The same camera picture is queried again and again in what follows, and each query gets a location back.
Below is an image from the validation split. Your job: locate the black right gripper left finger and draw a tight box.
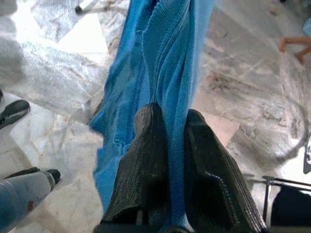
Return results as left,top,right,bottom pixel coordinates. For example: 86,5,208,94
101,103,171,223

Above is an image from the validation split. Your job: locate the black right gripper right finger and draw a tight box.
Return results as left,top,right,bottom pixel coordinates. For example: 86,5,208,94
184,109,267,231

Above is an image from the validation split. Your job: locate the blue garment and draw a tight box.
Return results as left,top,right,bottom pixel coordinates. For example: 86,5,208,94
89,0,221,230

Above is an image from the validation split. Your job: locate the black metal drying rack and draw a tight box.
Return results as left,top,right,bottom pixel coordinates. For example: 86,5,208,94
262,175,311,228

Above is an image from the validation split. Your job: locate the robot right leg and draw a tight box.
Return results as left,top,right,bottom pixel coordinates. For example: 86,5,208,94
0,167,61,233

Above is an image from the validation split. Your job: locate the small child in blue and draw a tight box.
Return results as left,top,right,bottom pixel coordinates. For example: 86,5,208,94
278,18,311,65

